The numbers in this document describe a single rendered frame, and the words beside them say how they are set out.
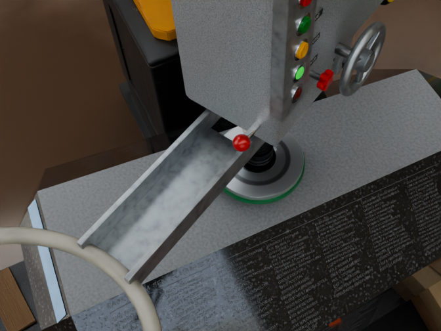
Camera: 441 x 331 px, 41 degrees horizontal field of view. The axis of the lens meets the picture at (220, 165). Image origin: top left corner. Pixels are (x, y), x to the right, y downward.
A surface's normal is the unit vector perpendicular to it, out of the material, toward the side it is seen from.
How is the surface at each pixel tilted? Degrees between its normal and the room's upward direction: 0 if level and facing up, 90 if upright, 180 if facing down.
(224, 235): 0
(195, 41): 90
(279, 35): 90
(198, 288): 45
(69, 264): 0
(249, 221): 0
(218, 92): 90
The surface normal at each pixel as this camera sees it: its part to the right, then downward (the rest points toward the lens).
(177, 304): 0.26, 0.15
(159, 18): -0.05, -0.55
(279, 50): -0.60, 0.69
